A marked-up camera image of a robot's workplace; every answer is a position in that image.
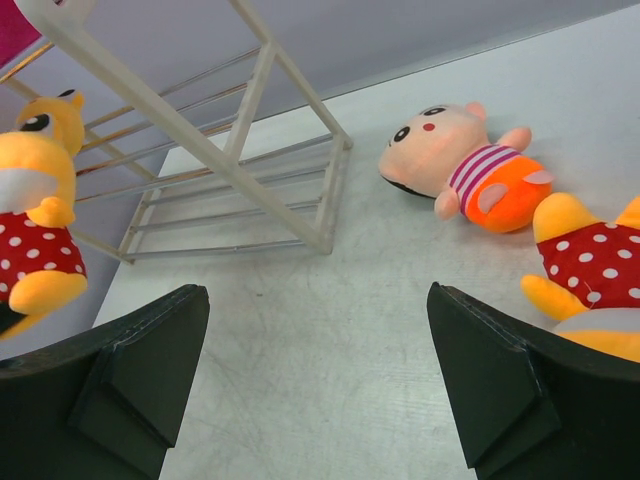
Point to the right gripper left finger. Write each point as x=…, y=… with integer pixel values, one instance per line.
x=107, y=403

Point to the cream two-tier shelf rack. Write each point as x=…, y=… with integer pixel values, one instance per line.
x=202, y=135

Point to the peach boy plush left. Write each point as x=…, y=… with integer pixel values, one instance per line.
x=444, y=153

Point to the yellow bear plush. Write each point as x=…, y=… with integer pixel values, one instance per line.
x=591, y=286
x=42, y=269

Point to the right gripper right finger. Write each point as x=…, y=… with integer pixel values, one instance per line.
x=529, y=404

